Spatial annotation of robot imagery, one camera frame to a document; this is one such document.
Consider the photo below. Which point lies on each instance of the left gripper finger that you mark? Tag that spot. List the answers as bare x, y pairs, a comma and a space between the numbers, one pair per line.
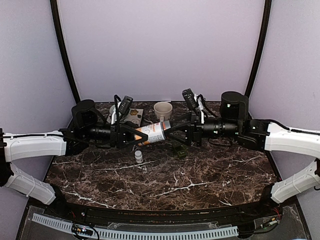
125, 143
132, 132

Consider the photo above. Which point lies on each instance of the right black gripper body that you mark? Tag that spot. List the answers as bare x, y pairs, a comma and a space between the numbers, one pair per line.
196, 131

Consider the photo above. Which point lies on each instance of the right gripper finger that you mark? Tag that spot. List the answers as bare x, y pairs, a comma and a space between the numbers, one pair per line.
181, 123
182, 138

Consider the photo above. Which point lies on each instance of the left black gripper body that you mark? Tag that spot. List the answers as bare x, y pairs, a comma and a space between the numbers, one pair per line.
114, 135

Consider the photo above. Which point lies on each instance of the orange pill bottle grey cap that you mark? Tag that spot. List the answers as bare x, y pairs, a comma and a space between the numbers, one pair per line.
155, 132

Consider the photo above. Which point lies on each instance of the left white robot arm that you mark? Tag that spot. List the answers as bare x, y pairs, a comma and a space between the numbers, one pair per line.
88, 127

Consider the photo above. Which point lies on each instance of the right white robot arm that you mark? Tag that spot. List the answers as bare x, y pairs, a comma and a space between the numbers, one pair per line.
264, 135

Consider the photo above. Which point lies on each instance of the small white pill bottle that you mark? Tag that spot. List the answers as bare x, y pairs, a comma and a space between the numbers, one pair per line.
138, 156

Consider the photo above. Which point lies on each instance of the floral square plate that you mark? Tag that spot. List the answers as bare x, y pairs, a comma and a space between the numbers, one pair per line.
134, 116

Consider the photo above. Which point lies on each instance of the cream coral pattern mug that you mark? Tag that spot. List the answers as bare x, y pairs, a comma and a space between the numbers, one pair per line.
163, 110

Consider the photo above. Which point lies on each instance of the left light green bowl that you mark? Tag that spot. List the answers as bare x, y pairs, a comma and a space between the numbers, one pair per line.
112, 110

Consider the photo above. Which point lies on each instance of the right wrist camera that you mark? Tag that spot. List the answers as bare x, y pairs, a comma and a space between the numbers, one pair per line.
191, 102

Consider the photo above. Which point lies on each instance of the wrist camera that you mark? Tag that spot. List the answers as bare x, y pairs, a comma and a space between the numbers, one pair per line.
122, 107
191, 102

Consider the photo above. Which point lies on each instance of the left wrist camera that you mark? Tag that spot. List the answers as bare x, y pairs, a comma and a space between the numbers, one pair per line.
122, 107

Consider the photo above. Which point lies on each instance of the black front table rail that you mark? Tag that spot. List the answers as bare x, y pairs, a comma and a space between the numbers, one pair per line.
238, 214

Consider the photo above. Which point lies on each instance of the white slotted cable duct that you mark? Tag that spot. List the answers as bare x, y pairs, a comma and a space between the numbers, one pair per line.
121, 231

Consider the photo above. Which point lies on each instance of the right black frame post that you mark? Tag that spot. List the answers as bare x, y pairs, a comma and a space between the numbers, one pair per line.
259, 48

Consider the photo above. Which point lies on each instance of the black frame post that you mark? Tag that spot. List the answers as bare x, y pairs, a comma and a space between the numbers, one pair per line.
259, 48
63, 50

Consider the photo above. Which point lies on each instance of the left black frame post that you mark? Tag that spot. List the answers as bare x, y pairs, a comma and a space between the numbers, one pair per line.
63, 50

